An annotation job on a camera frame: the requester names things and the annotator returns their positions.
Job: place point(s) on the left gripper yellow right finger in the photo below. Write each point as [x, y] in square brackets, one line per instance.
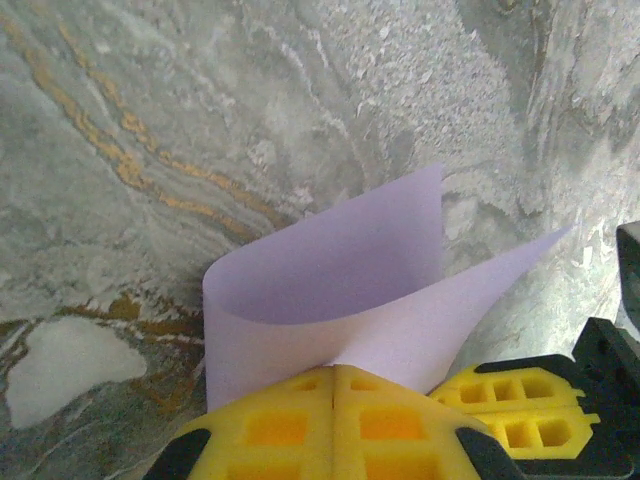
[390, 430]

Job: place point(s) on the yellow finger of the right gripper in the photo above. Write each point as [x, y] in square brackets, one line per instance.
[540, 447]
[520, 372]

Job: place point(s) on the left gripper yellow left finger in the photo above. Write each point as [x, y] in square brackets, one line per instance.
[280, 430]

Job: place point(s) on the purple square paper sheet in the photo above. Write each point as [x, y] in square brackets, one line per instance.
[325, 280]

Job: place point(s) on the marble patterned table cover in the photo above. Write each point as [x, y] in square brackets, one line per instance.
[200, 125]

